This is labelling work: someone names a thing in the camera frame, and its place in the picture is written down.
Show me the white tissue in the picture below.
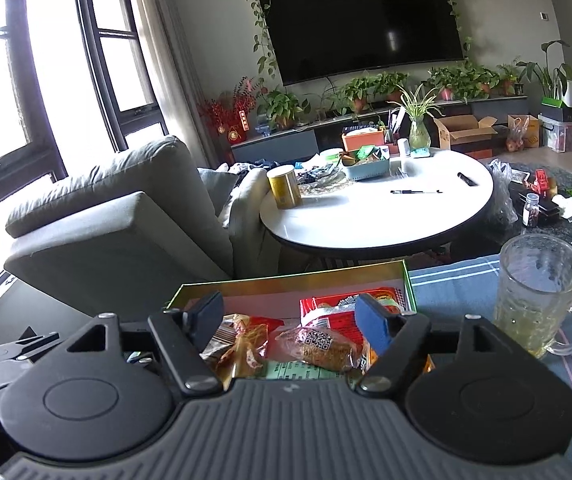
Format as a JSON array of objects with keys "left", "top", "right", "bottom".
[{"left": 551, "top": 192, "right": 572, "bottom": 223}]

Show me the glass mug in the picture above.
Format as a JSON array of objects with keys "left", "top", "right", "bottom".
[{"left": 492, "top": 234, "right": 572, "bottom": 359}]

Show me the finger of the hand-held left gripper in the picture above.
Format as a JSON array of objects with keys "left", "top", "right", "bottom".
[{"left": 13, "top": 331, "right": 64, "bottom": 361}]

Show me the potted green plant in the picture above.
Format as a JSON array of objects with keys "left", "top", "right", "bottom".
[
  {"left": 256, "top": 87, "right": 309, "bottom": 131},
  {"left": 376, "top": 72, "right": 409, "bottom": 103},
  {"left": 458, "top": 62, "right": 499, "bottom": 98},
  {"left": 496, "top": 62, "right": 522, "bottom": 97},
  {"left": 338, "top": 75, "right": 381, "bottom": 113},
  {"left": 426, "top": 67, "right": 459, "bottom": 102}
]

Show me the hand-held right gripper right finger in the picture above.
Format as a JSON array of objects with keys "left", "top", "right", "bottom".
[{"left": 355, "top": 294, "right": 529, "bottom": 395}]

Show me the clear plastic bag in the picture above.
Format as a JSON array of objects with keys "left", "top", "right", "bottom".
[{"left": 487, "top": 159, "right": 521, "bottom": 233}]

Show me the white cushion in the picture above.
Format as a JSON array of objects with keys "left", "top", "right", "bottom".
[{"left": 218, "top": 166, "right": 279, "bottom": 281}]

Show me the white round table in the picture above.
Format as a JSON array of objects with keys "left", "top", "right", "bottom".
[{"left": 258, "top": 146, "right": 495, "bottom": 263}]

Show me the grey armchair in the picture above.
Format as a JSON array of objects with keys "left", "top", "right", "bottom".
[{"left": 3, "top": 135, "right": 247, "bottom": 306}]

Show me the green cardboard box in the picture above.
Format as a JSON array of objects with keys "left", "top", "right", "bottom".
[{"left": 165, "top": 260, "right": 419, "bottom": 386}]

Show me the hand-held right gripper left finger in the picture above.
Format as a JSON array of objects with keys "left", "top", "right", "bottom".
[{"left": 50, "top": 291, "right": 225, "bottom": 395}]

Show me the glass vase with spider plant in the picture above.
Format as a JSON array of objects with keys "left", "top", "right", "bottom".
[{"left": 388, "top": 82, "right": 439, "bottom": 150}]

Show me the red berry decoration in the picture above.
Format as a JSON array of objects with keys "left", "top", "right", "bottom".
[{"left": 198, "top": 77, "right": 261, "bottom": 143}]

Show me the small red box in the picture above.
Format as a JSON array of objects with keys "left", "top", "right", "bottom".
[{"left": 533, "top": 169, "right": 558, "bottom": 197}]

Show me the green snack packet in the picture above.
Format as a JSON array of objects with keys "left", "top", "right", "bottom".
[{"left": 261, "top": 360, "right": 361, "bottom": 385}]

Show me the open cardboard box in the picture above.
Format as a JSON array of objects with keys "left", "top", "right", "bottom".
[{"left": 433, "top": 114, "right": 498, "bottom": 152}]

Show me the orange box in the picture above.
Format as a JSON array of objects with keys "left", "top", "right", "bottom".
[{"left": 342, "top": 127, "right": 387, "bottom": 152}]

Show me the black framed window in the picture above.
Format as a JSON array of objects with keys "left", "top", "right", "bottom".
[{"left": 0, "top": 0, "right": 169, "bottom": 291}]

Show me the grey pillow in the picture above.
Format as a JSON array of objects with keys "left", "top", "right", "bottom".
[{"left": 197, "top": 162, "right": 239, "bottom": 213}]

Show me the beige curtain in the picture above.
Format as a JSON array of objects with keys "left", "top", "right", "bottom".
[{"left": 128, "top": 0, "right": 221, "bottom": 171}]

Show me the clear storage box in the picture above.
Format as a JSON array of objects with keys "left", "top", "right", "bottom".
[{"left": 538, "top": 114, "right": 572, "bottom": 153}]

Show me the blue striped tablecloth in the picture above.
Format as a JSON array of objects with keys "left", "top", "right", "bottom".
[{"left": 408, "top": 254, "right": 572, "bottom": 471}]

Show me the red white label snack packet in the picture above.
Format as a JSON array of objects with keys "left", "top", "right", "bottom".
[{"left": 299, "top": 286, "right": 414, "bottom": 366}]

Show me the small glass jar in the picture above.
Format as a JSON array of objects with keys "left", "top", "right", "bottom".
[{"left": 522, "top": 192, "right": 542, "bottom": 228}]

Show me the teal basket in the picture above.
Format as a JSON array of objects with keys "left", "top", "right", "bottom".
[{"left": 340, "top": 145, "right": 391, "bottom": 182}]

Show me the black flat box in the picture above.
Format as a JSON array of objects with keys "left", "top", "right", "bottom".
[{"left": 508, "top": 182, "right": 564, "bottom": 226}]

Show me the green vine plant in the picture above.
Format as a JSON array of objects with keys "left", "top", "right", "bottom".
[{"left": 245, "top": 0, "right": 473, "bottom": 88}]

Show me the wall television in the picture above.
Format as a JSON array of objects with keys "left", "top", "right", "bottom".
[{"left": 268, "top": 0, "right": 464, "bottom": 87}]

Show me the grey television cabinet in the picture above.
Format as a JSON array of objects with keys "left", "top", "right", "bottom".
[{"left": 231, "top": 97, "right": 529, "bottom": 161}]

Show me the glass dish of sweets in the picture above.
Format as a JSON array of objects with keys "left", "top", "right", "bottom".
[{"left": 297, "top": 162, "right": 347, "bottom": 196}]

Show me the clear brown pastry packet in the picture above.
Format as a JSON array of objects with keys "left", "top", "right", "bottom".
[{"left": 275, "top": 326, "right": 367, "bottom": 373}]

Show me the yellow can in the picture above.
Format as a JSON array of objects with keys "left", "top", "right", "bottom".
[{"left": 266, "top": 164, "right": 303, "bottom": 210}]

